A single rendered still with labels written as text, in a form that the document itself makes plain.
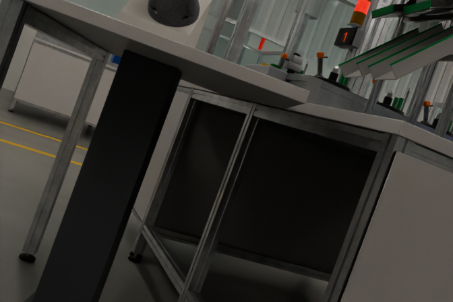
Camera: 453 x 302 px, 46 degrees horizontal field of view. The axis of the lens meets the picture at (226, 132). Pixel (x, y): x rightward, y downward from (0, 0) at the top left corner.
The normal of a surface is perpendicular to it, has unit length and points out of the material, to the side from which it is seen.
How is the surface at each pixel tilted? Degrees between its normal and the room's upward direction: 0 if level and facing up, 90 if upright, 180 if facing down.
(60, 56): 90
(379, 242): 90
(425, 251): 90
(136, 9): 47
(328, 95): 90
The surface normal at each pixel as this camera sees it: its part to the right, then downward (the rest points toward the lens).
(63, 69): 0.32, 0.14
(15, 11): 0.00, 0.02
